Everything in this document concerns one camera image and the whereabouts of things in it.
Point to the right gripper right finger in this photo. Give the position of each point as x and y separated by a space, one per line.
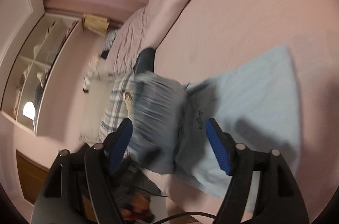
223 146

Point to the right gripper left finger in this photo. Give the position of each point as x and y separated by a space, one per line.
116 143

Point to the light blue denim pants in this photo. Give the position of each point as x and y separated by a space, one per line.
256 103

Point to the left hand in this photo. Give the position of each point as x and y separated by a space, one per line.
138 209

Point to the plaid pillow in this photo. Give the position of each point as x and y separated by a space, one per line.
116 104

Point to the dark grey folded garment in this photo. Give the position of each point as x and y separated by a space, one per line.
145 61

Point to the white shelf cabinet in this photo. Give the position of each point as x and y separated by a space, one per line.
36 70

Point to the woven straw basket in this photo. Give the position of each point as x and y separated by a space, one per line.
96 24

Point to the pink bed sheet mattress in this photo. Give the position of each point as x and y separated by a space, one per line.
215 36

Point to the pink rolled duvet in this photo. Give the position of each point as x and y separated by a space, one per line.
146 28

